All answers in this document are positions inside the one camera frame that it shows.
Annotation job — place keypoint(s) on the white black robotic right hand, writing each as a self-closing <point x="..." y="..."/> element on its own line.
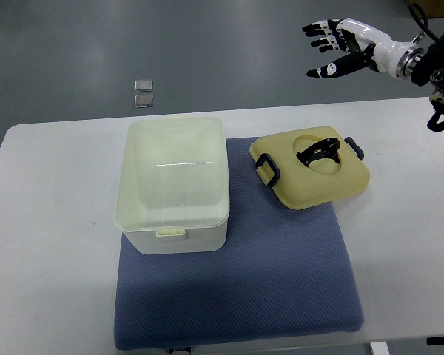
<point x="364" y="47"/>

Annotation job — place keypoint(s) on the yellow storage box lid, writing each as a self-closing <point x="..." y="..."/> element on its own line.
<point x="309" y="167"/>

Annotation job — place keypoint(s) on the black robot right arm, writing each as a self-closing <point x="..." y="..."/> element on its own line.
<point x="430" y="68"/>

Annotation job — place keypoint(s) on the brown cardboard box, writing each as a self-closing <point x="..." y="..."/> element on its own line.
<point x="432" y="8"/>

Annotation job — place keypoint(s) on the white storage box base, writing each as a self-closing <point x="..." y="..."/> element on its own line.
<point x="173" y="189"/>

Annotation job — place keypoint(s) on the blue textured cushion mat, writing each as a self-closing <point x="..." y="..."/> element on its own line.
<point x="280" y="273"/>

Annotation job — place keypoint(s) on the upper metal floor plate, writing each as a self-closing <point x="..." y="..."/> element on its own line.
<point x="143" y="85"/>

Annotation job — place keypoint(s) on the metal floor plate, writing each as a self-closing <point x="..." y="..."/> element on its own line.
<point x="143" y="101"/>
<point x="143" y="85"/>

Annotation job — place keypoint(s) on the lower metal floor plate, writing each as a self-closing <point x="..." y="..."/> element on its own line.
<point x="143" y="101"/>

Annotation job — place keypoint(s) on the white table leg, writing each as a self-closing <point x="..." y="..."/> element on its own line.
<point x="379" y="348"/>

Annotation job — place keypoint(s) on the black table control panel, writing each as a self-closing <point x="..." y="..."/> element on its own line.
<point x="435" y="341"/>

